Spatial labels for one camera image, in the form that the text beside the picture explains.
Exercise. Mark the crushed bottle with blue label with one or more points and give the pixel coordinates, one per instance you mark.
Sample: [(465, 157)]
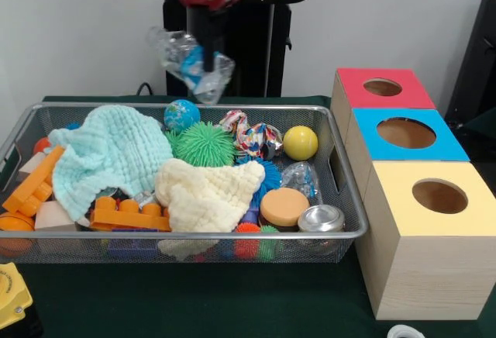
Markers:
[(174, 49)]

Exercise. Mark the wooden three-hole box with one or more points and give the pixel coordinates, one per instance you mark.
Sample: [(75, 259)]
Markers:
[(426, 260)]

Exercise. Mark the blue globe ball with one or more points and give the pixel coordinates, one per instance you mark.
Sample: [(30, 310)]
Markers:
[(181, 115)]

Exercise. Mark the green spiky ball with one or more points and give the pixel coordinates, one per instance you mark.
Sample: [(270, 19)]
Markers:
[(203, 146)]

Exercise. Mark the yellow ball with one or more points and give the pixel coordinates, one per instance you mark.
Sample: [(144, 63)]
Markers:
[(300, 143)]

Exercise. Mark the mint green cloth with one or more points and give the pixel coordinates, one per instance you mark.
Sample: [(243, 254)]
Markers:
[(108, 152)]

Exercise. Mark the cream knitted cloth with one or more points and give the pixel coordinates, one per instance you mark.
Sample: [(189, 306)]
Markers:
[(205, 198)]

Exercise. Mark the round orange sponge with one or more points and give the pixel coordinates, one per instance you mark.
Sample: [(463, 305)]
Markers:
[(284, 206)]

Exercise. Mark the silver metal tin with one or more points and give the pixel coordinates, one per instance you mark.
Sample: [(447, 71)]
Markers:
[(321, 218)]

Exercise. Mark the long orange toy brick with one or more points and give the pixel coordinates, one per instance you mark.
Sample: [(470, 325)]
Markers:
[(31, 187)]

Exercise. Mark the dark green table cloth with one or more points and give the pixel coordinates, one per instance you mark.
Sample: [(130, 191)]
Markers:
[(193, 299), (482, 121)]

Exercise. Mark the black stand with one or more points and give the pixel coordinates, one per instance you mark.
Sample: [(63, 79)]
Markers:
[(476, 63)]

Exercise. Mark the yellow emergency stop button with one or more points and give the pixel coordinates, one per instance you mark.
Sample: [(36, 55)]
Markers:
[(11, 299)]

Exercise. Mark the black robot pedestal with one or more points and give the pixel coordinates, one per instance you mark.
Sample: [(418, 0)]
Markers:
[(252, 43)]

